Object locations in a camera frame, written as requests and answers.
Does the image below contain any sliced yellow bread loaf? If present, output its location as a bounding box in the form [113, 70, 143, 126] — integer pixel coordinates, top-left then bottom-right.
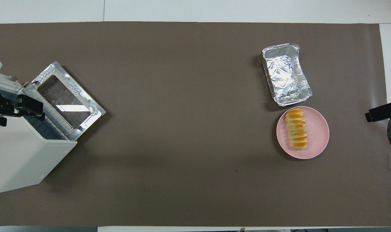
[285, 108, 308, 150]

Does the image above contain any aluminium foil tray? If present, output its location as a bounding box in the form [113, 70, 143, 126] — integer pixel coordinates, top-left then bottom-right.
[262, 43, 313, 107]

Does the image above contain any white toaster oven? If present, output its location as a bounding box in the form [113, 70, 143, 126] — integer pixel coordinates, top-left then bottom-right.
[0, 73, 77, 194]

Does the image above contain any foil-lined glass oven door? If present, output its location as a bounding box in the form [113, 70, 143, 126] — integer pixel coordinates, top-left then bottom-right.
[32, 61, 106, 141]

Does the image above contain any pink round plate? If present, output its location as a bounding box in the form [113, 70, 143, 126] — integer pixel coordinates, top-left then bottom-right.
[276, 106, 330, 160]

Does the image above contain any brown table mat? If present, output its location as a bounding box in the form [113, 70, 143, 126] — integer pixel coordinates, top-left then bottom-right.
[0, 21, 391, 227]

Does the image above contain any oven wire rack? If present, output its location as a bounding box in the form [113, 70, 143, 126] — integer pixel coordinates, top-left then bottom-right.
[22, 81, 77, 141]

